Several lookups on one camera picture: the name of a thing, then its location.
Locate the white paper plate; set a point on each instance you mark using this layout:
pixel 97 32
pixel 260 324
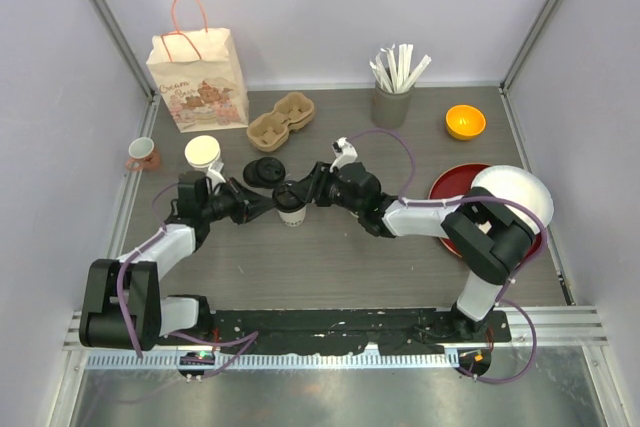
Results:
pixel 517 185

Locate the orange bowl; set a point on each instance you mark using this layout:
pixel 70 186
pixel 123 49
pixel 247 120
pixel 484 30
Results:
pixel 465 122

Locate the stack of black cup lids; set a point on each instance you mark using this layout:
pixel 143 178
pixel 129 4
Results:
pixel 266 172

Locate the grey straw holder cup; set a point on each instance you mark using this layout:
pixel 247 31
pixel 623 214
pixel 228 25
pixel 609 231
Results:
pixel 389 110

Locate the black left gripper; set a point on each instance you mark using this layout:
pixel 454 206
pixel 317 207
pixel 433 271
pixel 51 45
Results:
pixel 237 192

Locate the brown cardboard cup carrier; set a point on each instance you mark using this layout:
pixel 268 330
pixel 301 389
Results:
pixel 272 130

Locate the small pink ceramic teacup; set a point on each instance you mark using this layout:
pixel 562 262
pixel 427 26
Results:
pixel 143 155

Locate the perforated cable duct rail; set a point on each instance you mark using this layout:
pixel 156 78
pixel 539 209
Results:
pixel 189 360

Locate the paper bag with orange handles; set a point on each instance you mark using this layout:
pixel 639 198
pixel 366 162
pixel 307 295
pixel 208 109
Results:
pixel 199 77

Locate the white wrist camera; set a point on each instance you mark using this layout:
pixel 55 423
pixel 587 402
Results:
pixel 214 173
pixel 345 154

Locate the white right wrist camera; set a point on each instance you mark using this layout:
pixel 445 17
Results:
pixel 345 154

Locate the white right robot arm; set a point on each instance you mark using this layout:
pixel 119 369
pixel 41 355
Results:
pixel 493 226

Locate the stack of white paper cups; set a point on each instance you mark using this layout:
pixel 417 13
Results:
pixel 201 151

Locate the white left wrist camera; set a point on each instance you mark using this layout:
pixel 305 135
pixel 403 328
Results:
pixel 214 173

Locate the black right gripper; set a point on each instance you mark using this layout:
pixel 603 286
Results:
pixel 314 186

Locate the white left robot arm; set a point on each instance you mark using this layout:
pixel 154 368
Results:
pixel 123 307

